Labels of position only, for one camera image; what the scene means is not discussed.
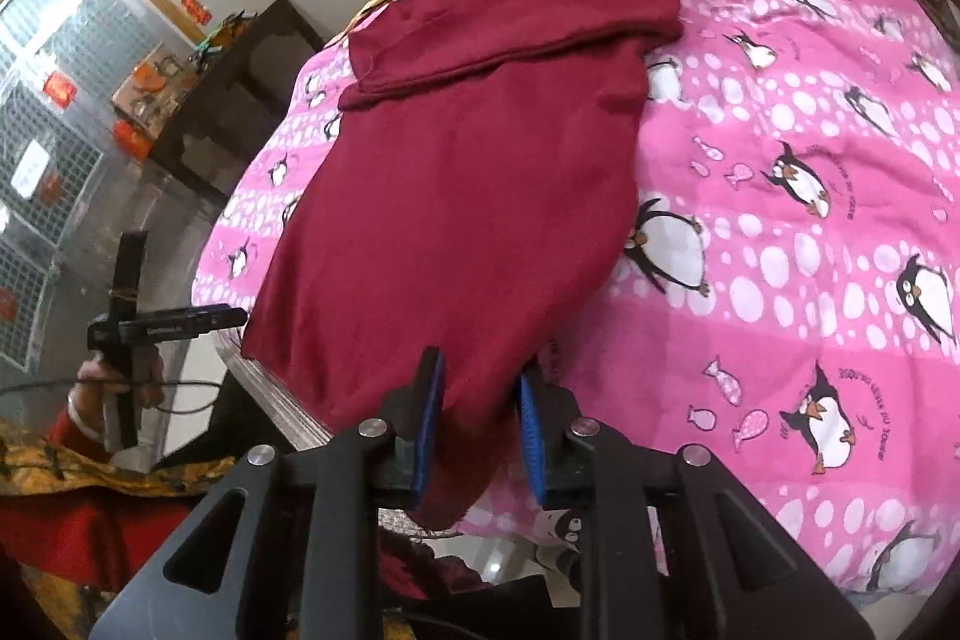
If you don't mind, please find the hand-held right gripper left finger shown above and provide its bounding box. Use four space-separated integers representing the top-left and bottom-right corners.
90 346 447 640

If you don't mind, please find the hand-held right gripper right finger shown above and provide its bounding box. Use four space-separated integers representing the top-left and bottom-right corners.
517 364 875 640

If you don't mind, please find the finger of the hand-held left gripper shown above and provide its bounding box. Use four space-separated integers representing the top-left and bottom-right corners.
139 304 250 342

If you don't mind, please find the maroon fleece garment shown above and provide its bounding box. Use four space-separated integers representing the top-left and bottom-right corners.
241 0 685 528

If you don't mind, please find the person's left forearm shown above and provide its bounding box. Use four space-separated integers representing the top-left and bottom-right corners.
45 389 117 457

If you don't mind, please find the person's left hand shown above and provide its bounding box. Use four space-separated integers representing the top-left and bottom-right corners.
75 351 167 412

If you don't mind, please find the orange red packet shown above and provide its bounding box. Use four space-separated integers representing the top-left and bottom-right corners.
112 119 155 161

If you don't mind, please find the printed cardboard box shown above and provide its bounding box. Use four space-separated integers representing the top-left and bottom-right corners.
111 44 188 131

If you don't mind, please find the dark wooden table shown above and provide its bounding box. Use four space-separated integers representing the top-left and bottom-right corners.
146 0 327 206

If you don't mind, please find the person's yellow patterned clothing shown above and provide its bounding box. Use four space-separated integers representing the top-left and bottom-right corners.
0 415 241 640

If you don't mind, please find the metal lattice door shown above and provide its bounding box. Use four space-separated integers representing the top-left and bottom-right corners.
0 0 226 371

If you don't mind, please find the green and black tool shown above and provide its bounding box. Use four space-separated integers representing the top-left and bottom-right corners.
191 10 260 64

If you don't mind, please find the pink penguin print blanket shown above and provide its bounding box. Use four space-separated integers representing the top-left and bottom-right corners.
191 0 960 611

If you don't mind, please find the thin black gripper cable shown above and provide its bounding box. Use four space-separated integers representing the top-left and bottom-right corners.
0 377 230 417

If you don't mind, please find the wooden bed frame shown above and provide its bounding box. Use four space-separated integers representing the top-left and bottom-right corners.
216 340 332 455

